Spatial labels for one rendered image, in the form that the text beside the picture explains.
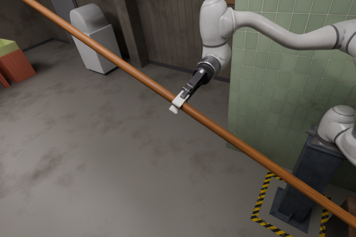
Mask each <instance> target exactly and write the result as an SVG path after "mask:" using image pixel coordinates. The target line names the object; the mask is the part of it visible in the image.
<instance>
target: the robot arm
mask: <svg viewBox="0 0 356 237"><path fill-rule="evenodd" d="M199 23H200V34H201V38H202V44H203V53H202V59H201V61H200V62H199V63H198V64H197V65H196V68H195V70H194V71H193V73H192V76H193V77H192V78H191V79H190V81H189V82H188V83H187V84H186V87H184V86H183V87H182V91H181V92H180V93H179V94H178V96H177V97H176V98H175V99H174V100H173V101H172V104H173V105H172V106H171V107H170V108H169V110H170V111H171V112H173V113H174V114H175V115H176V114H177V113H178V112H179V110H180V109H179V108H180V107H181V105H182V104H183V103H184V102H186V103H187V101H188V100H189V99H190V98H191V96H192V95H193V94H194V93H195V92H196V90H197V89H198V88H200V86H201V85H206V84H208V83H209V82H210V81H211V80H213V79H214V78H215V77H216V75H217V74H218V73H219V72H220V71H222V70H223V69H224V68H225V67H226V66H227V64H228V62H229V61H230V58H231V55H232V51H231V48H230V46H229V45H228V42H227V38H228V37H230V36H231V35H233V34H234V33H235V31H236V30H237V29H239V28H242V27H249V28H253V29H255V30H257V31H258V32H260V33H261V34H263V35H264V36H266V37H268V38H269V39H271V40H273V41H274V42H276V43H278V44H279V45H281V46H283V47H285V48H288V49H291V50H333V49H339V50H340V51H342V52H345V53H347V54H349V55H350V56H352V57H353V62H354V65H355V68H356V19H354V20H347V21H342V22H338V23H335V24H331V25H328V26H325V27H323V28H320V29H318V30H315V31H311V32H309V33H305V34H295V33H292V32H290V31H288V30H286V29H284V28H283V27H281V26H279V25H277V24H276V23H274V22H272V21H270V20H269V19H267V18H265V17H264V16H262V15H259V14H257V13H253V12H246V11H235V10H233V9H232V8H231V7H227V3H226V2H225V0H205V1H204V2H203V4H202V6H201V9H200V19H199ZM183 90H184V91H183ZM306 133H307V134H309V135H311V136H313V139H312V140H311V142H310V144H311V145H314V146H318V147H321V148H324V149H327V150H331V151H334V152H336V153H338V154H340V155H345V156H346V158H347V159H348V160H349V161H350V162H351V163H352V164H353V165H354V166H356V108H355V110H354V109H353V108H352V107H350V106H347V105H337V106H335V107H332V108H330V109H329V110H328V111H327V112H326V113H325V114H324V116H323V118H322V120H321V122H320V124H319V126H315V127H314V130H309V129H307V132H306Z"/></svg>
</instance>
